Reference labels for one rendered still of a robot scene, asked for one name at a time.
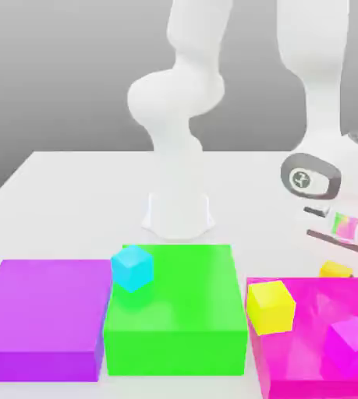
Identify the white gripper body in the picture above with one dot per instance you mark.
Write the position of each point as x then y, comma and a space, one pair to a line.
340, 244

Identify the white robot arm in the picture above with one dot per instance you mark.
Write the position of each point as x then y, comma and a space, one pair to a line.
172, 124

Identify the small yellow cube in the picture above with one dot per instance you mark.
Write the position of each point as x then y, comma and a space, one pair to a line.
334, 270
270, 308

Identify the small magenta cube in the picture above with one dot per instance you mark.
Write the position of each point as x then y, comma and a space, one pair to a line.
351, 343

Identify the small cyan cube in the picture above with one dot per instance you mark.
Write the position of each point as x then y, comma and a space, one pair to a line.
131, 268

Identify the large magenta box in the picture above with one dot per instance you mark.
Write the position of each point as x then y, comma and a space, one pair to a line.
306, 367

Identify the large green box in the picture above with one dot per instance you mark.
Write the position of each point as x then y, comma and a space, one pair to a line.
181, 327

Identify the large purple box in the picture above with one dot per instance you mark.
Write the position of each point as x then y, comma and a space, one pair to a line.
41, 311

